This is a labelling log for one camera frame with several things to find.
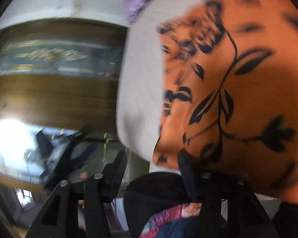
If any orange black floral garment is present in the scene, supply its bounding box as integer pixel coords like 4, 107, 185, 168
153, 0, 298, 203

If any wooden glass panel door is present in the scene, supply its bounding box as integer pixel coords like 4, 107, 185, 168
0, 18, 150, 228

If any pink quilted mattress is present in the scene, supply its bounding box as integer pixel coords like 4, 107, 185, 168
116, 0, 202, 162

